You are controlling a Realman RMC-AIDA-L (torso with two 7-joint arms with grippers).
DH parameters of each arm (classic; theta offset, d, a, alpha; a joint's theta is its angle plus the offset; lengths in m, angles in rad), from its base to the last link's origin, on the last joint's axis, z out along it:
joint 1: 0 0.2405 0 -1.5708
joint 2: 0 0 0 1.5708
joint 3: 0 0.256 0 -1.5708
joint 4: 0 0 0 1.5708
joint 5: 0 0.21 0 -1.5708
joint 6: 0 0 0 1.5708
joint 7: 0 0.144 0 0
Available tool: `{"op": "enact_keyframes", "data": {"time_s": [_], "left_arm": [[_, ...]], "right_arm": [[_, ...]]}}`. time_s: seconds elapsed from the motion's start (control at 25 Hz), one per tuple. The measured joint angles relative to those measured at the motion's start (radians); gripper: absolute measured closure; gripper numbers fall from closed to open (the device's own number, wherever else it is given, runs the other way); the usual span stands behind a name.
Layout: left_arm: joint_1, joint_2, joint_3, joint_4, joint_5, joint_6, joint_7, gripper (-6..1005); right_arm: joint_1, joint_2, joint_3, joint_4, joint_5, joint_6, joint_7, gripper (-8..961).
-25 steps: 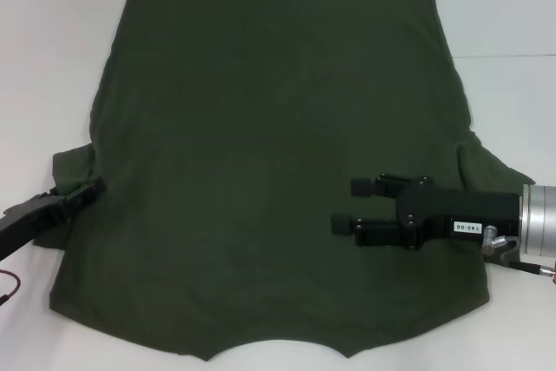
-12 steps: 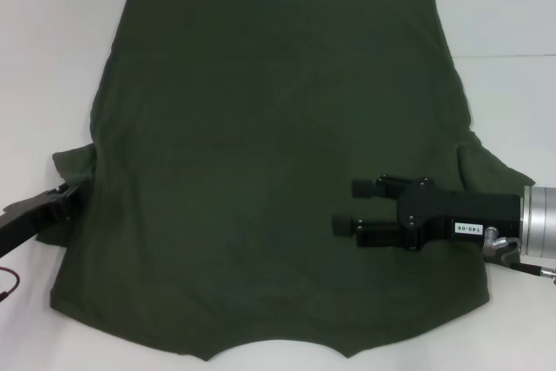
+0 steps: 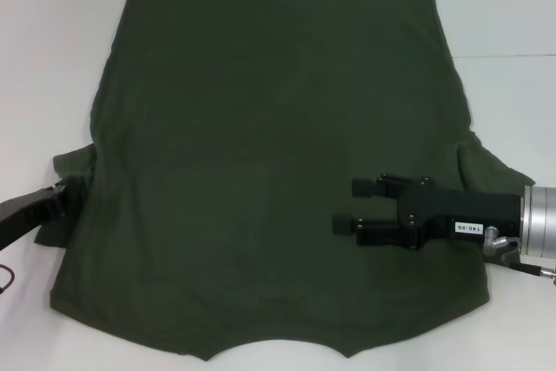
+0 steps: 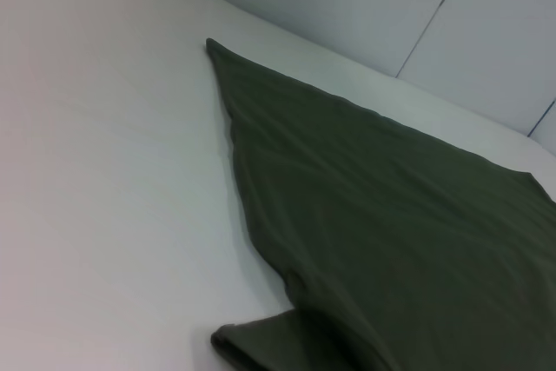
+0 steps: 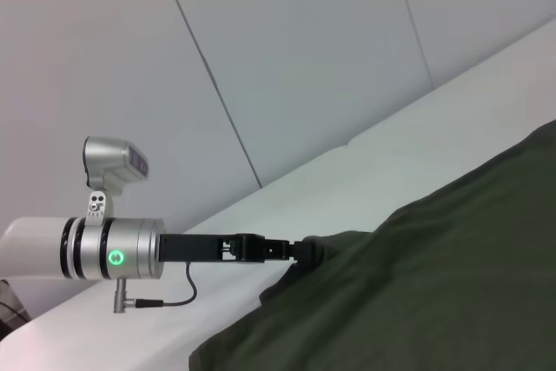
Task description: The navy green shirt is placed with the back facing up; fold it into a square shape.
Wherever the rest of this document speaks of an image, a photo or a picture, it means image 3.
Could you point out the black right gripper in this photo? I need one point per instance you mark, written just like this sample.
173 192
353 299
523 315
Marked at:
460 214

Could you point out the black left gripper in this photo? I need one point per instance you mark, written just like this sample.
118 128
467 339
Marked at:
26 214

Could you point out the dark green t-shirt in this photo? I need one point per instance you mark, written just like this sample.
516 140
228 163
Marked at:
278 127

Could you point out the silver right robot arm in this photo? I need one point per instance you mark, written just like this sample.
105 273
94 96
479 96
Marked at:
540 223

